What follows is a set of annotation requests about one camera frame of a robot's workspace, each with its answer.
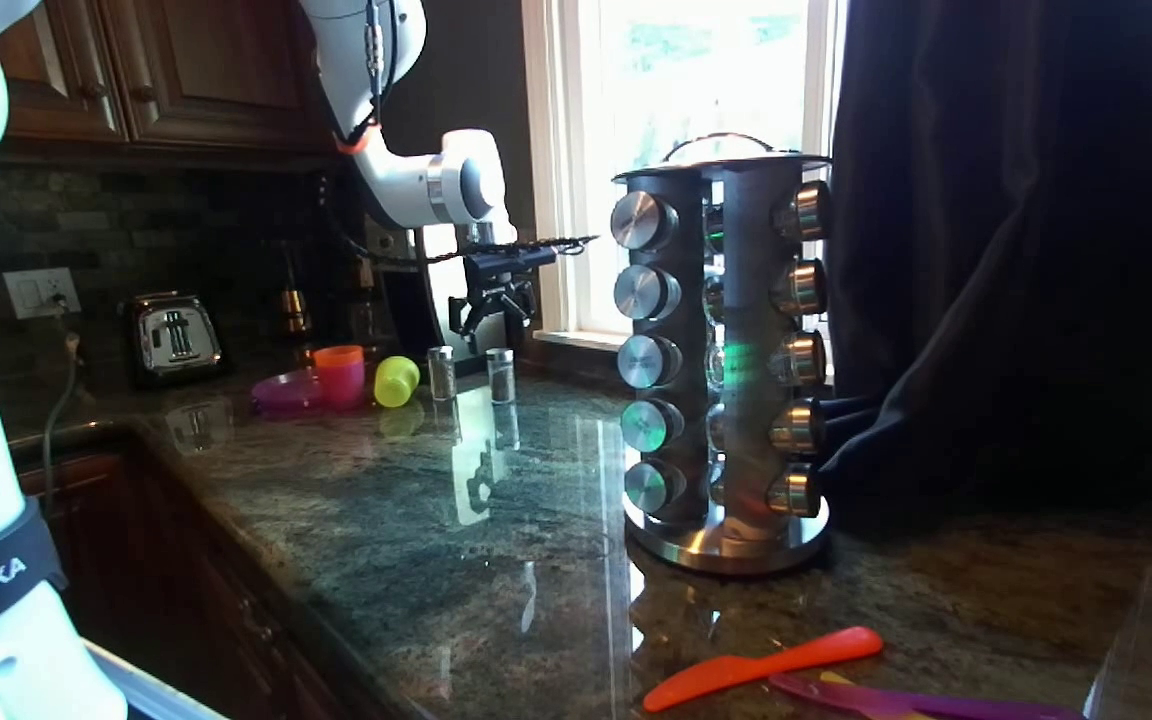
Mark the brown wooden wall cabinet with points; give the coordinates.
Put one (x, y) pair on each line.
(151, 66)

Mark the purple plastic knife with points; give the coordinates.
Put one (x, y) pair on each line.
(921, 703)

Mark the orange plastic knife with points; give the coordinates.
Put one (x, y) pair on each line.
(762, 663)

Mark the silver-capped jar in rack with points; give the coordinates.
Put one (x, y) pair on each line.
(646, 425)
(792, 490)
(800, 358)
(797, 428)
(641, 360)
(800, 287)
(648, 486)
(636, 222)
(805, 208)
(641, 290)

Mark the purple plastic bowl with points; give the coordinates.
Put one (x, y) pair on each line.
(281, 394)

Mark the white window frame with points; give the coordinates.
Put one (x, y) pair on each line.
(551, 172)

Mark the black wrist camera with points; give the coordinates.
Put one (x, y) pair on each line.
(530, 249)

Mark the orange plastic cup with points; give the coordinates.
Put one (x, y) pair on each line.
(342, 383)

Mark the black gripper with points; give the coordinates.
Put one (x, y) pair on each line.
(487, 296)

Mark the green plastic cup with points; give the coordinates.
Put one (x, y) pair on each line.
(398, 383)

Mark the white wall outlet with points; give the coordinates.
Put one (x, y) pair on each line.
(43, 295)

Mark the stainless steel seasoning rack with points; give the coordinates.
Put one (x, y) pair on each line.
(739, 401)

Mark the silver toaster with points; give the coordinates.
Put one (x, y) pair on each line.
(172, 338)

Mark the black curtain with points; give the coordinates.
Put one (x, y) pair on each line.
(1002, 267)

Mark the brown wooden base cabinet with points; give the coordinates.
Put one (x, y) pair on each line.
(176, 584)

